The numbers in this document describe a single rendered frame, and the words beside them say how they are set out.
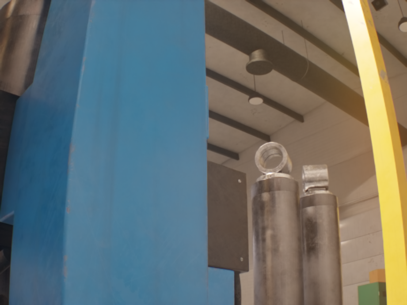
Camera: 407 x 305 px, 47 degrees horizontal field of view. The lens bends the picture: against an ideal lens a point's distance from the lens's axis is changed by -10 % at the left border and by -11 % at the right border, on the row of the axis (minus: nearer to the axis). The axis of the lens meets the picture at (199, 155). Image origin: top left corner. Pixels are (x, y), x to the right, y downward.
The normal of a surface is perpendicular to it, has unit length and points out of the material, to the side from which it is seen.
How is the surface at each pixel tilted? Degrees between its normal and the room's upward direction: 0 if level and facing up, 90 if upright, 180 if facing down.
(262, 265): 90
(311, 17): 173
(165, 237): 90
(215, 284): 90
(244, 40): 146
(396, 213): 90
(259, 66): 180
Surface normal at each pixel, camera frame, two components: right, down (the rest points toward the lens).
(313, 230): -0.41, -0.37
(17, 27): 0.03, -0.40
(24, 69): 0.35, -0.37
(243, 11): -0.07, 0.95
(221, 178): 0.66, -0.30
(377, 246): -0.75, -0.26
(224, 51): 0.08, 0.88
